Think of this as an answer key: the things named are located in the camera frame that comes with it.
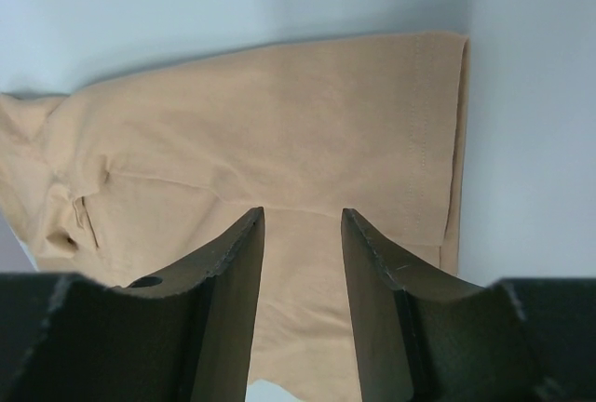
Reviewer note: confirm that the beige t shirt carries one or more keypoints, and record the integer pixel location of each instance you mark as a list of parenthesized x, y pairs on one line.
[(125, 177)]

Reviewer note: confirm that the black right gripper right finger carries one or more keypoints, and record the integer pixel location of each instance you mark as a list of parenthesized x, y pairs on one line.
[(421, 334)]

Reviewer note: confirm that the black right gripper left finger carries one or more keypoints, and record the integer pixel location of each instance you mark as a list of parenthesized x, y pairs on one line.
[(183, 333)]

